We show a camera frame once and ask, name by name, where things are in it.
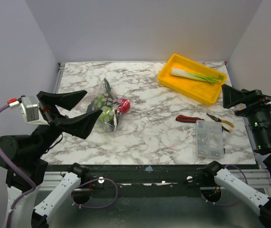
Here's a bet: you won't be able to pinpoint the white green leek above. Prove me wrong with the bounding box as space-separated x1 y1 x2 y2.
171 68 224 85

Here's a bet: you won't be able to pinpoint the clear plastic screw box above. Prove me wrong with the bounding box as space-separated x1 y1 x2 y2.
195 120 224 160

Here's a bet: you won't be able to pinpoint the aluminium frame rail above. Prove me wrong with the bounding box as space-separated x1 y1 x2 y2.
53 63 66 94

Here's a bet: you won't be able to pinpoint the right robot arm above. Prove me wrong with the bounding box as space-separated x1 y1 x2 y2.
202 85 271 228

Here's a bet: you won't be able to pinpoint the green chives bunch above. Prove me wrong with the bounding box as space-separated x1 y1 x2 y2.
104 78 113 99

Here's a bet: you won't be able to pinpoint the yellow plastic tray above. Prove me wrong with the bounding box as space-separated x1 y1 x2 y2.
157 54 227 106

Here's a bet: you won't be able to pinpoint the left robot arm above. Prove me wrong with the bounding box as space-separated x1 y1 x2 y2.
0 90 102 228

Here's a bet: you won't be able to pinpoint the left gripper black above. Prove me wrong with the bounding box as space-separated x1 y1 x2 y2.
31 89 103 157

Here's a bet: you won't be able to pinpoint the green grapes bunch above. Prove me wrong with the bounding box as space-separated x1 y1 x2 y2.
94 93 109 109

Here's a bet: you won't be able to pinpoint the green cabbage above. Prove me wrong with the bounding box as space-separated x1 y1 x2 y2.
99 106 114 123

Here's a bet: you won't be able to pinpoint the red black utility knife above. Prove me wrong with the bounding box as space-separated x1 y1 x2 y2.
175 115 204 124

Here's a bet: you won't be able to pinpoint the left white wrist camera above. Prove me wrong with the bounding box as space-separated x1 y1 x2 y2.
7 96 48 125

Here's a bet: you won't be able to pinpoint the clear pink zip top bag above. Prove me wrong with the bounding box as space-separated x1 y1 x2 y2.
86 78 131 131

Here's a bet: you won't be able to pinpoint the yellow handled pliers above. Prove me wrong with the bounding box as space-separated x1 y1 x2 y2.
206 113 234 133

